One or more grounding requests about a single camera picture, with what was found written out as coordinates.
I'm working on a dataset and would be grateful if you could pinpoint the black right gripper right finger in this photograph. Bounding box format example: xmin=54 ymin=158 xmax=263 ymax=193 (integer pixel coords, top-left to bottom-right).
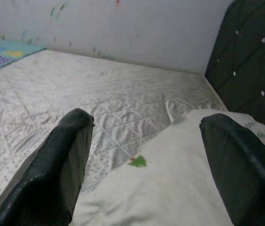
xmin=199 ymin=113 xmax=265 ymax=226

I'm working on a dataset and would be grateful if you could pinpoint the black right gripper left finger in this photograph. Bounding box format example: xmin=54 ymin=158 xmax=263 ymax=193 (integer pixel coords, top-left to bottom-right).
xmin=0 ymin=107 xmax=95 ymax=226

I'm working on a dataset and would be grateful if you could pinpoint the white pillow with green tree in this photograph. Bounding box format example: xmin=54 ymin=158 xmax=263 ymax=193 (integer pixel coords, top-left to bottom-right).
xmin=72 ymin=108 xmax=265 ymax=226

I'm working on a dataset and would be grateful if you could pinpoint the grey quilted mattress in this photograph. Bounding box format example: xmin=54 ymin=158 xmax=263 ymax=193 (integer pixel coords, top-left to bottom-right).
xmin=0 ymin=48 xmax=229 ymax=219

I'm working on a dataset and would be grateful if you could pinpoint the black tufted headboard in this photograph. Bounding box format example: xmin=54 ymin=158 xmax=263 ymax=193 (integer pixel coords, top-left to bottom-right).
xmin=204 ymin=0 xmax=265 ymax=125

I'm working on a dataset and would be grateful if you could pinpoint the teal patchwork blanket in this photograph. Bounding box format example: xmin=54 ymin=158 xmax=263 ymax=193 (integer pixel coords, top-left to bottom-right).
xmin=0 ymin=37 xmax=47 ymax=77

